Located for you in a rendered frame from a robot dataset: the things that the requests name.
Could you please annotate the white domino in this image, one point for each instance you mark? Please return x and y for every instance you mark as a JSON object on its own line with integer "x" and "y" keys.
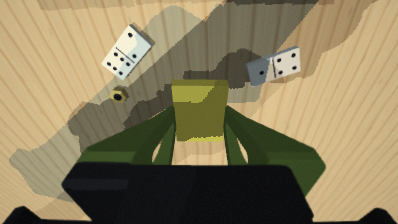
{"x": 274, "y": 66}
{"x": 127, "y": 51}

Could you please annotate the yellow hex nut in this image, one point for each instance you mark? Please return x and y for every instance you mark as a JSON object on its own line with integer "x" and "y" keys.
{"x": 118, "y": 95}

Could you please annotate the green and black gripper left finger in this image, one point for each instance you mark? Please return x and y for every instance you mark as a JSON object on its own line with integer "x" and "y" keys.
{"x": 137, "y": 144}

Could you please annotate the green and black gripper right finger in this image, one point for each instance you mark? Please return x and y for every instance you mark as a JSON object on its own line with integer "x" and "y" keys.
{"x": 265, "y": 146}

